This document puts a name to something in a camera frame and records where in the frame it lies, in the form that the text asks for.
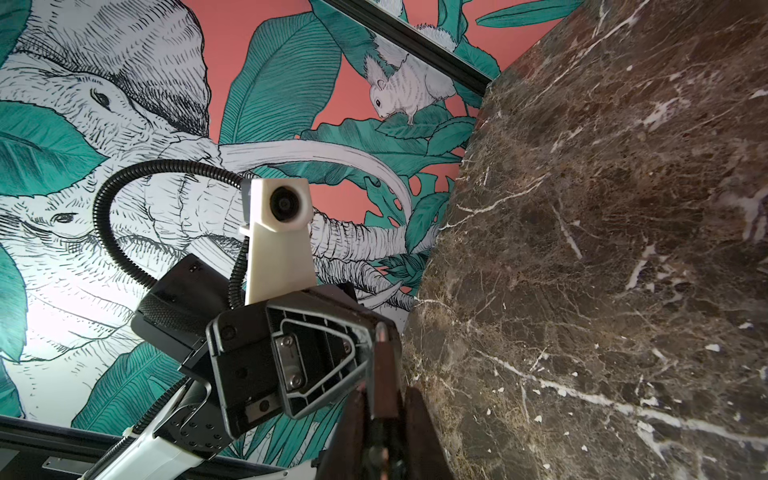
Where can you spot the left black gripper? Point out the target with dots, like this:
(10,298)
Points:
(316,345)

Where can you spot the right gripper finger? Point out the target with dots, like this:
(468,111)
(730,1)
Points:
(425,457)

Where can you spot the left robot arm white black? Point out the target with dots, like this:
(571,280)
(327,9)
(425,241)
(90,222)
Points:
(178,433)

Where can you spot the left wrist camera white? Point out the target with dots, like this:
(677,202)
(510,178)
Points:
(278,213)

